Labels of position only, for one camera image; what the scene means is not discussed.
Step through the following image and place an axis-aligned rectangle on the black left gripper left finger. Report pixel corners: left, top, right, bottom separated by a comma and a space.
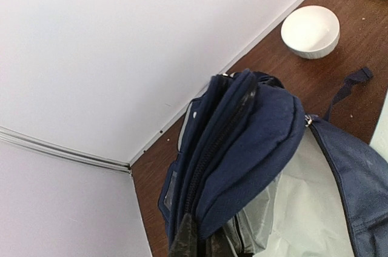
168, 213, 198, 257

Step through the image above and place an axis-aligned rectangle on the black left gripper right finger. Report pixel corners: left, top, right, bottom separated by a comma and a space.
201, 229, 233, 257

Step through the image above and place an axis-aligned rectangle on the navy blue student backpack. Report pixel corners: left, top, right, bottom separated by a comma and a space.
158, 70, 387, 256

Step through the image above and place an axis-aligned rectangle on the white ceramic bowl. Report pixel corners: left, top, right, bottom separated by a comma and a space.
281, 5, 340, 59

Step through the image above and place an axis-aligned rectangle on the left aluminium frame post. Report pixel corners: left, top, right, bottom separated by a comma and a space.
1, 127, 132, 175

